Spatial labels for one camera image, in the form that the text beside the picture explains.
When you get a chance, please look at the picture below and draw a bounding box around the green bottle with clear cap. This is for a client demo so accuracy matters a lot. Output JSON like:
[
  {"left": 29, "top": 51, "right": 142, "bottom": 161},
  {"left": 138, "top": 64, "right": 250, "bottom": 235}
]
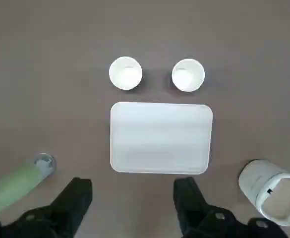
[{"left": 0, "top": 152, "right": 57, "bottom": 220}]

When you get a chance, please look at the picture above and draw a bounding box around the white disposable paper cup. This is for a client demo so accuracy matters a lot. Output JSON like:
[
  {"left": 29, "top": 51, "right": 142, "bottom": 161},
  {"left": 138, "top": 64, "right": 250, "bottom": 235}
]
[
  {"left": 108, "top": 56, "right": 143, "bottom": 91},
  {"left": 171, "top": 58, "right": 206, "bottom": 93}
]

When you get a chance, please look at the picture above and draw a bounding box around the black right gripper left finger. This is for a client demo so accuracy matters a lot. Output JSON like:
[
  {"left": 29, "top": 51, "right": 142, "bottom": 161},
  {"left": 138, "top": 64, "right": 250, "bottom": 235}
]
[{"left": 0, "top": 177, "right": 93, "bottom": 238}]

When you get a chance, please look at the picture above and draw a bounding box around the white rectangular mat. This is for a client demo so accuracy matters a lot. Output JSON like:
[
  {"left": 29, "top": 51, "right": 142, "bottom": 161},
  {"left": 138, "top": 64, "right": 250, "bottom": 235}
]
[{"left": 109, "top": 101, "right": 214, "bottom": 175}]

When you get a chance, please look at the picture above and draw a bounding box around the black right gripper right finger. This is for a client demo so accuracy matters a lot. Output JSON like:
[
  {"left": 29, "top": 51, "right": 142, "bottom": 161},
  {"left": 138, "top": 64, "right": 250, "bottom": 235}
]
[{"left": 173, "top": 177, "right": 290, "bottom": 238}]

